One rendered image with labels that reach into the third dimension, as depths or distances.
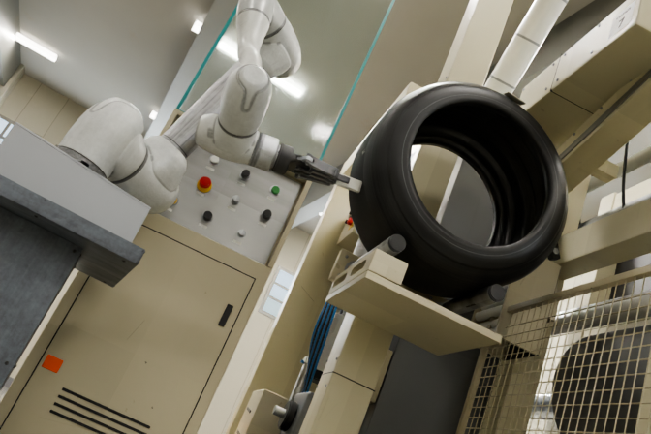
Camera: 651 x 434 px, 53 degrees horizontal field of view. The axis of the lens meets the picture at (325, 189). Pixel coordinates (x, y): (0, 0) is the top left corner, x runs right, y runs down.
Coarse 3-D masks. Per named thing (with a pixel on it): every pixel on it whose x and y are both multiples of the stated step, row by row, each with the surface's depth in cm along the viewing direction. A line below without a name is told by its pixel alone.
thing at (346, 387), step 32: (480, 0) 237; (512, 0) 241; (480, 32) 232; (448, 64) 232; (480, 64) 227; (416, 160) 208; (448, 160) 211; (352, 320) 187; (352, 352) 182; (384, 352) 185; (320, 384) 187; (352, 384) 179; (320, 416) 174; (352, 416) 177
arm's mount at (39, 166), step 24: (0, 144) 149; (24, 144) 151; (48, 144) 153; (0, 168) 148; (24, 168) 150; (48, 168) 152; (72, 168) 154; (48, 192) 151; (72, 192) 153; (96, 192) 155; (120, 192) 157; (96, 216) 154; (120, 216) 156; (144, 216) 158
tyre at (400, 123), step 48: (432, 96) 172; (480, 96) 175; (384, 144) 165; (432, 144) 202; (480, 144) 202; (528, 144) 189; (384, 192) 162; (528, 192) 194; (384, 240) 167; (432, 240) 158; (528, 240) 165; (432, 288) 172; (480, 288) 165
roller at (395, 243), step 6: (396, 234) 157; (390, 240) 156; (396, 240) 156; (402, 240) 157; (378, 246) 163; (384, 246) 159; (390, 246) 156; (396, 246) 156; (402, 246) 156; (390, 252) 157; (396, 252) 156; (360, 258) 177
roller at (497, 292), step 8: (488, 288) 160; (496, 288) 159; (464, 296) 172; (472, 296) 167; (480, 296) 162; (488, 296) 159; (496, 296) 158; (504, 296) 159; (440, 304) 186; (448, 304) 180; (456, 304) 175; (464, 304) 171; (472, 304) 167; (480, 304) 164; (488, 304) 162; (456, 312) 177; (464, 312) 175
